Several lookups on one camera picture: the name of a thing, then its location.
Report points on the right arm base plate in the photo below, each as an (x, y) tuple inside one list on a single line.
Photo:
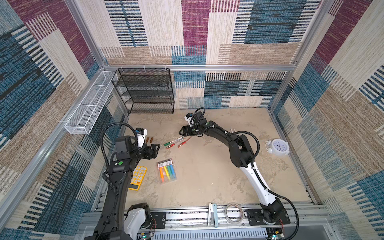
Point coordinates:
[(260, 217)]

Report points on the green marker left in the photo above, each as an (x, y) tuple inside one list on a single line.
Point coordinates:
[(173, 141)]

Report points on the white wire mesh basket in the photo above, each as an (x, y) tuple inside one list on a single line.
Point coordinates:
[(87, 112)]

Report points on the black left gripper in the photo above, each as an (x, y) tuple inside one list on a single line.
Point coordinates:
[(147, 155)]

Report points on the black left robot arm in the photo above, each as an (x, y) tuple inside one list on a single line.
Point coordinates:
[(116, 222)]

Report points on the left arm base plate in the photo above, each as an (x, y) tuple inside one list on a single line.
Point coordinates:
[(158, 220)]

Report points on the metal bracket on rail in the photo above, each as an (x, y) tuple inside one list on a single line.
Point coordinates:
[(212, 219)]

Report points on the highlighter pack in clear case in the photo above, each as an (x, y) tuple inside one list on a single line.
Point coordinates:
[(166, 171)]

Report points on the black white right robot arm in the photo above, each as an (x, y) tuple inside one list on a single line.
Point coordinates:
[(244, 147)]

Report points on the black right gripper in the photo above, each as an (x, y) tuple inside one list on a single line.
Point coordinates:
[(184, 131)]

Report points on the black wire mesh shelf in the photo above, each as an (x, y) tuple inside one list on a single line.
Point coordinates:
[(145, 91)]

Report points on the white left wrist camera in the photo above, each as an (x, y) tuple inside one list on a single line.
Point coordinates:
[(142, 136)]

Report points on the white alarm clock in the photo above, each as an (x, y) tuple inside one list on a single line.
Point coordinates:
[(277, 147)]

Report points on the yellow calculator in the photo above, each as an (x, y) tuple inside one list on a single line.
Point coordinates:
[(138, 177)]

